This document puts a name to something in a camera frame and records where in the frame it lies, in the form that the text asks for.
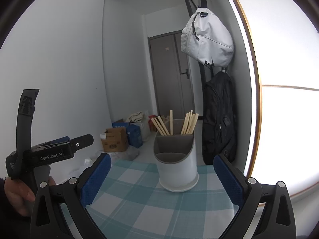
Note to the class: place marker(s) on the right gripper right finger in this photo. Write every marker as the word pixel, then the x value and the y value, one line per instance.
pixel 277 219

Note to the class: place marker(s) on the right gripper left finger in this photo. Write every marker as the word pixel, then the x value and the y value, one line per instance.
pixel 47 219

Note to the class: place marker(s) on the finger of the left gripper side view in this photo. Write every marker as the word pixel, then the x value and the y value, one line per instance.
pixel 56 141

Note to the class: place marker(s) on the wooden chopstick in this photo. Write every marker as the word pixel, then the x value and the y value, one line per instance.
pixel 188 122
pixel 171 121
pixel 157 127
pixel 185 123
pixel 160 119
pixel 160 126
pixel 191 120
pixel 194 123

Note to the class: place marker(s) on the left hand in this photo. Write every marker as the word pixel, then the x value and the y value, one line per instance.
pixel 17 193

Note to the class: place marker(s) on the brown cardboard box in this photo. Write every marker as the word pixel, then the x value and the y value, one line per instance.
pixel 114 140

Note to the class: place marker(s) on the blue cardboard box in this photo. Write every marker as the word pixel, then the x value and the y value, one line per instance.
pixel 133 132

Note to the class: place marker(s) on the teal checked tablecloth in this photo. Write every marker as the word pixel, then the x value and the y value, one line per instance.
pixel 131 203

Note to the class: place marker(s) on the black backpack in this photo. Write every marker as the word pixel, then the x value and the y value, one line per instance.
pixel 219 127

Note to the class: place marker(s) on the white utensil holder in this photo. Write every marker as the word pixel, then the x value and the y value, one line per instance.
pixel 176 160

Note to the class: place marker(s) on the grey door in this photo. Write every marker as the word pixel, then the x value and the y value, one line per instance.
pixel 171 75

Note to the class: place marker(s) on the white sling bag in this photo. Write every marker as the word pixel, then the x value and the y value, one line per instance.
pixel 207 40

